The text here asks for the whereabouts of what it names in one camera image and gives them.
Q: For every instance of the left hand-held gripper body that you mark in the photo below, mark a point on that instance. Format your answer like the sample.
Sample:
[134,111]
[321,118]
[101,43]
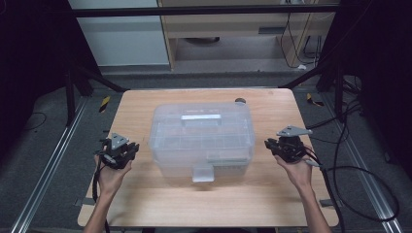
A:
[115,153]

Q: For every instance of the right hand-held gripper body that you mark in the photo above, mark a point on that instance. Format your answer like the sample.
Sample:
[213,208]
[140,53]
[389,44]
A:
[291,147]

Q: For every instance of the aluminium floor rail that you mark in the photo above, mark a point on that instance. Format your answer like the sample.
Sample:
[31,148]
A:
[48,171]
[372,194]

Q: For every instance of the person's right hand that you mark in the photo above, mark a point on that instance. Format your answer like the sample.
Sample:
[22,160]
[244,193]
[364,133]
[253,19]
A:
[299,174]

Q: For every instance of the grey tape piece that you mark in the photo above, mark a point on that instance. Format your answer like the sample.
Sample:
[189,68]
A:
[83,201]
[325,203]

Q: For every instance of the yellow black floor tape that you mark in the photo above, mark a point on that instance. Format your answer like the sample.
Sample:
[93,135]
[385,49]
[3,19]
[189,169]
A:
[104,103]
[313,101]

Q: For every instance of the person's left hand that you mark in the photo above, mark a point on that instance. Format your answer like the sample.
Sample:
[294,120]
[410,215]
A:
[110,179]

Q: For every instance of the white plug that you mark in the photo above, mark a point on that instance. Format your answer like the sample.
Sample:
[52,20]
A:
[302,67]

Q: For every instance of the black curtain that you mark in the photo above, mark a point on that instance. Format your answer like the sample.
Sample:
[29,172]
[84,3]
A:
[32,64]
[382,64]

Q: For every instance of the black horizontal bar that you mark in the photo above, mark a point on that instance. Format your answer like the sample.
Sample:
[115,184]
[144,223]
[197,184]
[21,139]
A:
[194,10]

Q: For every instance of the black metal stand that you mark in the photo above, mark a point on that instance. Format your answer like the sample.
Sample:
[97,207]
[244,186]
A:
[339,93]
[69,97]

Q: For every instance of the dark round table grommet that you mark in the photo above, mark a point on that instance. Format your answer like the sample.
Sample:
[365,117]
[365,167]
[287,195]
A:
[240,101]

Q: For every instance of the light wooden desk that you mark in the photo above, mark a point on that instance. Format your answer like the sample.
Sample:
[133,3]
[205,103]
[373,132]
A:
[226,24]

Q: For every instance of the clear plastic storage box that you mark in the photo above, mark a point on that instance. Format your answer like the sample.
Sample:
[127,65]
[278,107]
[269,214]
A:
[200,142]

